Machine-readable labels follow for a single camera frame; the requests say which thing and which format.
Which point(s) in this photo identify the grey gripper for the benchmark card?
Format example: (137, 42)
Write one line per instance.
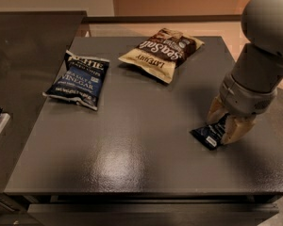
(244, 100)

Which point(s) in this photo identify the dark blue rxbar wrapper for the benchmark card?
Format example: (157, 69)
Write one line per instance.
(211, 135)

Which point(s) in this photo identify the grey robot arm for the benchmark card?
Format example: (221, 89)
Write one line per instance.
(250, 87)

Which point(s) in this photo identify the brown sea salt chip bag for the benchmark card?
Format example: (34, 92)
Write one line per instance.
(162, 53)

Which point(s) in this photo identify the blue Kettle chip bag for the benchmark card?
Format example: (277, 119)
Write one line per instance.
(82, 82)

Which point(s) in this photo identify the dark lower table shelf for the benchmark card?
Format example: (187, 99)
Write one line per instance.
(152, 214)

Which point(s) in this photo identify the dark side counter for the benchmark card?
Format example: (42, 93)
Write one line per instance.
(32, 48)

